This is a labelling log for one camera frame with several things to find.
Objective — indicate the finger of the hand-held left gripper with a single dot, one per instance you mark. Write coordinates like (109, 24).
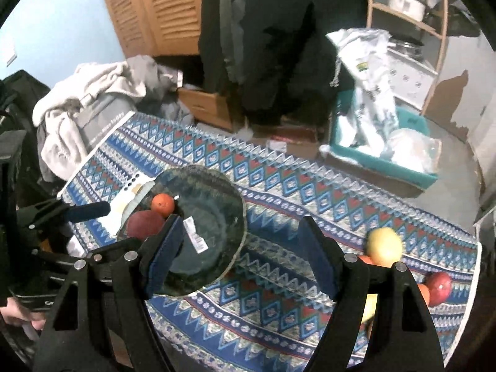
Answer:
(97, 250)
(87, 211)

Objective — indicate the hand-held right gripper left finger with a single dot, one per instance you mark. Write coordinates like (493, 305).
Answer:
(167, 255)

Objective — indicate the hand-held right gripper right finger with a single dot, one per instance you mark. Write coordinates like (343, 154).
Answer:
(316, 255)

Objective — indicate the person's left hand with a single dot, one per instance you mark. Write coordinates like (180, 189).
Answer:
(15, 316)

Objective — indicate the dark red apple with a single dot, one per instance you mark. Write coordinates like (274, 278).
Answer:
(144, 225)

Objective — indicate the small orange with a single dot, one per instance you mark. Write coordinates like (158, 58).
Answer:
(162, 204)

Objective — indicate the blue patterned tablecloth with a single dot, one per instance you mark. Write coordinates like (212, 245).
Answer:
(279, 205)

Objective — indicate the yellow apple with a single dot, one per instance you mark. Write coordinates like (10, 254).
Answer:
(383, 246)

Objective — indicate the grey printed cloth bag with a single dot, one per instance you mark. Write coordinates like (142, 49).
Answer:
(104, 118)

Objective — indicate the cream towel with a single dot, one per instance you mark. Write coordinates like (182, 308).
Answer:
(66, 112)

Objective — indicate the teal box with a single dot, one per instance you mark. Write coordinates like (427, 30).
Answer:
(372, 166)

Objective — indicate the black bag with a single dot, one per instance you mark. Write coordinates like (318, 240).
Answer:
(21, 93)

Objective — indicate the flat cardboard sheet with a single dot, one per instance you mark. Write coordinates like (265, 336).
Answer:
(294, 139)

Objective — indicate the bright red apple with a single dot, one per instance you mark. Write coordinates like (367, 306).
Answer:
(440, 287)

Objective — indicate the clear plastic bag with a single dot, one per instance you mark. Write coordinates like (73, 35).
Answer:
(414, 151)

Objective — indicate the grey garment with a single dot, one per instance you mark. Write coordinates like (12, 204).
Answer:
(162, 81)

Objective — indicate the white printed plastic bag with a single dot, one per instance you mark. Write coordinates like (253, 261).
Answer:
(368, 97)

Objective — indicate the white patterned box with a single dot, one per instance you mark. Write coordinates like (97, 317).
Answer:
(410, 75)

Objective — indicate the wooden louvered door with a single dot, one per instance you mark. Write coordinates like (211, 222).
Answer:
(155, 11)

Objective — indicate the black hanging coat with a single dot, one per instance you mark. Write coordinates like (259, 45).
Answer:
(279, 46)

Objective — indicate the wooden shelf rack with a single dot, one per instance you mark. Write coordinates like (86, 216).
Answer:
(441, 46)

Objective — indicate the white wall switch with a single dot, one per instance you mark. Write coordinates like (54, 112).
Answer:
(8, 55)

